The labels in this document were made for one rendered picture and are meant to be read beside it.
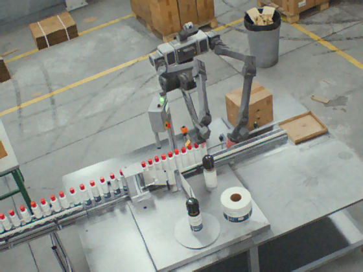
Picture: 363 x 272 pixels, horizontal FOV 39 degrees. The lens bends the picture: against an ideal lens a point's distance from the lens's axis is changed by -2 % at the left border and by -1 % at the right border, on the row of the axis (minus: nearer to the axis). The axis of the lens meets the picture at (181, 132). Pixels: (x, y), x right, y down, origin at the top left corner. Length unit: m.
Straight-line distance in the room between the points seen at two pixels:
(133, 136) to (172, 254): 2.54
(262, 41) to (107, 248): 3.52
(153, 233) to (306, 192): 1.11
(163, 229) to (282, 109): 1.56
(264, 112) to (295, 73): 2.23
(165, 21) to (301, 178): 3.83
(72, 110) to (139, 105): 0.83
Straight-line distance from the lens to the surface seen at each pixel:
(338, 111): 5.83
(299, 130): 4.27
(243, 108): 3.88
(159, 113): 3.57
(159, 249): 3.49
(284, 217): 3.63
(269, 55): 6.43
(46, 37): 7.92
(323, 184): 3.85
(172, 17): 7.14
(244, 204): 3.45
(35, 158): 5.92
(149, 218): 3.67
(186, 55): 4.20
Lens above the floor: 3.59
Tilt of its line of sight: 39 degrees down
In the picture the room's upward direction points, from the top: 11 degrees counter-clockwise
